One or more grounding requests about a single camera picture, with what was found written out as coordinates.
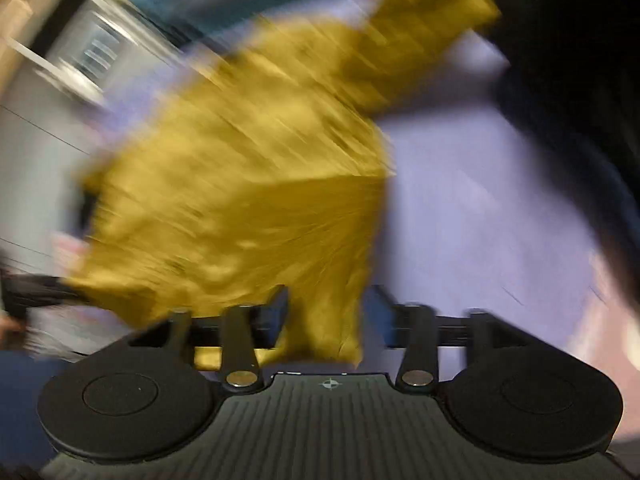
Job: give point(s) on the white cabinet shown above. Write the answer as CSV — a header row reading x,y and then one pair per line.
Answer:
x,y
75,45

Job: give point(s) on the purple floral bedsheet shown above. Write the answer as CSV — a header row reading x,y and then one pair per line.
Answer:
x,y
475,210

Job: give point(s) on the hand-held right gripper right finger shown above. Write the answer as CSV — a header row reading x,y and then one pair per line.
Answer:
x,y
381,312

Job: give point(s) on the golden yellow garment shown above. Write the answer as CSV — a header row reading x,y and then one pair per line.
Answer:
x,y
225,185

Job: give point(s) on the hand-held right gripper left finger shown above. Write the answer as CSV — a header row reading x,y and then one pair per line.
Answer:
x,y
272,317

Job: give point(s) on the dark cloth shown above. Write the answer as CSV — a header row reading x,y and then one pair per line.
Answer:
x,y
565,60

